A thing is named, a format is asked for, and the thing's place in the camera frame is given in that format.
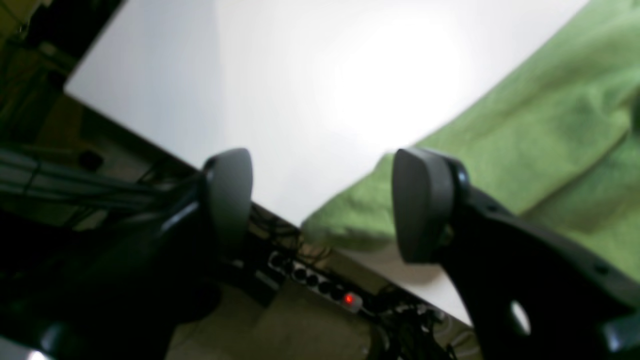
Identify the green t-shirt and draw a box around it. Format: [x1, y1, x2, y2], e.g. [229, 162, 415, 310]
[300, 0, 640, 283]

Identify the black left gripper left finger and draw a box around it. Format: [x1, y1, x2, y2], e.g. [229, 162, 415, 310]
[202, 148, 254, 259]

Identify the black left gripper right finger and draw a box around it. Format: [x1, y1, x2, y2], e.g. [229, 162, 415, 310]
[391, 147, 640, 360]

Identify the white power strip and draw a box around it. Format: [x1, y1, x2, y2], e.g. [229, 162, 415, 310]
[267, 251, 364, 313]

